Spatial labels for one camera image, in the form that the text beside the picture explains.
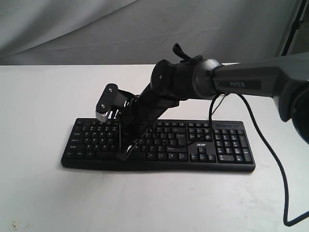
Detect black keyboard USB cable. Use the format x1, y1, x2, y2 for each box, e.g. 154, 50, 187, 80
209, 94, 227, 121

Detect grey backdrop cloth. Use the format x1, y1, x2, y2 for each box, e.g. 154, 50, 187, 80
0, 0, 300, 65

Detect black tripod stand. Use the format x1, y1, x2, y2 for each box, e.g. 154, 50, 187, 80
281, 0, 309, 56

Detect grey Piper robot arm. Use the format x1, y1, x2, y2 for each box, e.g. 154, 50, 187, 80
117, 44, 309, 160

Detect black Acer keyboard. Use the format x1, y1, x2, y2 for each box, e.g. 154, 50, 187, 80
61, 118, 255, 173

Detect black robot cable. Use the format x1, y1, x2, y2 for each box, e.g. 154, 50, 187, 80
166, 93, 309, 228

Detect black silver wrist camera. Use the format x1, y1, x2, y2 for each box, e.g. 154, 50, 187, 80
95, 83, 136, 122

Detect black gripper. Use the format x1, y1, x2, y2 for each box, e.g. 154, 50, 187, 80
116, 87, 180, 160

